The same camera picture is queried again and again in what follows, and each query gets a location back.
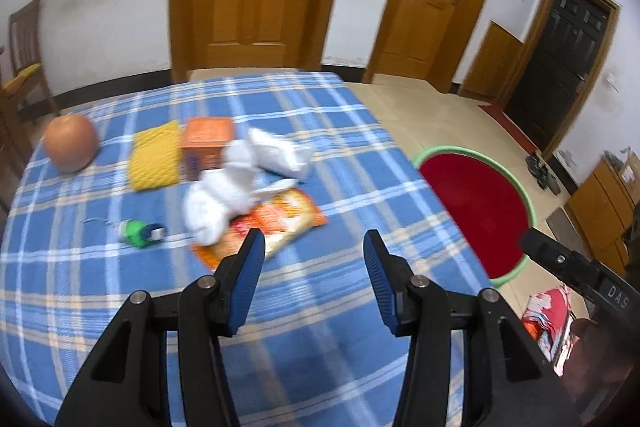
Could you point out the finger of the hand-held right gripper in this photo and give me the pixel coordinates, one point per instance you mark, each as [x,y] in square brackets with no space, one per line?
[555,257]

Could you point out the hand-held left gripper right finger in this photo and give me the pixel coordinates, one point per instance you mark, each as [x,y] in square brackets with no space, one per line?
[380,282]

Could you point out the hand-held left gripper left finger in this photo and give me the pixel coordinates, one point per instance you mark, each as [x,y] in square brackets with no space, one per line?
[250,272]

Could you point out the orange snack packet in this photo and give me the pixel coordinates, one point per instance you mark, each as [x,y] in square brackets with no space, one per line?
[280,217]

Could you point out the white tissue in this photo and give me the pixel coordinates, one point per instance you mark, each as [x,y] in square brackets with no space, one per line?
[220,202]

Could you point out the red basin with green rim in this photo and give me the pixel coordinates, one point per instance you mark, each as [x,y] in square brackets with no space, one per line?
[475,207]

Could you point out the white plastic bag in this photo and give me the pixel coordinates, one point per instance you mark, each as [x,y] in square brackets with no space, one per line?
[280,154]

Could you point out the small orange box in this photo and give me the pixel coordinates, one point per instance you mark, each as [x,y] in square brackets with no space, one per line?
[207,139]

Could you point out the yellow knitted cloth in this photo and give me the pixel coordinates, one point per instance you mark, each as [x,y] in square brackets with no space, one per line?
[155,154]

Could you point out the person's right hand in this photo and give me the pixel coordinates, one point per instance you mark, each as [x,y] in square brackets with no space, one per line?
[605,357]

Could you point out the grey floor mat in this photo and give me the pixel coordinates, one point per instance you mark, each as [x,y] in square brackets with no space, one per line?
[565,227]

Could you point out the red floral cushion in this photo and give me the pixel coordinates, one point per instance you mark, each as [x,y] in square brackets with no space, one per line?
[547,312]

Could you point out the wooden side cabinet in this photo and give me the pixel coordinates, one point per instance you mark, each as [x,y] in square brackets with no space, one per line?
[605,207]

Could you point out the dark shoe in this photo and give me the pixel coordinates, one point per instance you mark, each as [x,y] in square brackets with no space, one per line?
[552,182]
[535,164]

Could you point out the blue plaid tablecloth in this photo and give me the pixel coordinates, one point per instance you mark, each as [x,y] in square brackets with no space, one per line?
[320,347]

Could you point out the cardboard box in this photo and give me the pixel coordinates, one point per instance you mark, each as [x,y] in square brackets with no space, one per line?
[630,169]

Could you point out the dark entrance door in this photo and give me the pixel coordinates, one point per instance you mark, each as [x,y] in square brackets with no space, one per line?
[560,52]

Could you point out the orange round fruit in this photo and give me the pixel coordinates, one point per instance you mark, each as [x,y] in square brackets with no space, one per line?
[70,142]

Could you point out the large wooden chair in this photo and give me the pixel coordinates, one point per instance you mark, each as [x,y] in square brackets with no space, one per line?
[10,132]

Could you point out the yellow seat cushion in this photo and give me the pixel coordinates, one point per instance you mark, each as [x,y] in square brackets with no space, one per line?
[22,74]

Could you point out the wooden chair with cushion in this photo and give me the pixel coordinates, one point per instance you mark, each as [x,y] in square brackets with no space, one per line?
[27,37]

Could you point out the white wall switch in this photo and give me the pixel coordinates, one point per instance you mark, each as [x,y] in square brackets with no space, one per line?
[611,82]

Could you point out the low wooden wall cabinet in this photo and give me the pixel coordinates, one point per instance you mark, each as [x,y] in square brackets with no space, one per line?
[492,57]

